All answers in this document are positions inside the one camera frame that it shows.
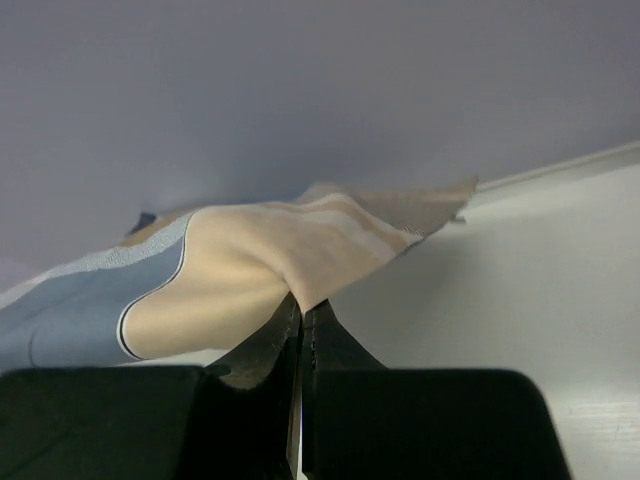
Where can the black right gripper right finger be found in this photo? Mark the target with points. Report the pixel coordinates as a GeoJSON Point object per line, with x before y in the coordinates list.
{"type": "Point", "coordinates": [331, 346]}

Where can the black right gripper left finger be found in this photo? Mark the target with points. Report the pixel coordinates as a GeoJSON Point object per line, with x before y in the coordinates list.
{"type": "Point", "coordinates": [249, 364]}

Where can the blue beige patterned cloth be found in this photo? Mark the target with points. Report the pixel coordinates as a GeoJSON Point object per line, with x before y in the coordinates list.
{"type": "Point", "coordinates": [208, 278]}

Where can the aluminium table edge rail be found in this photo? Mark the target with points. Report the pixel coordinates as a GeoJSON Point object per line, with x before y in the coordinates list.
{"type": "Point", "coordinates": [568, 171]}

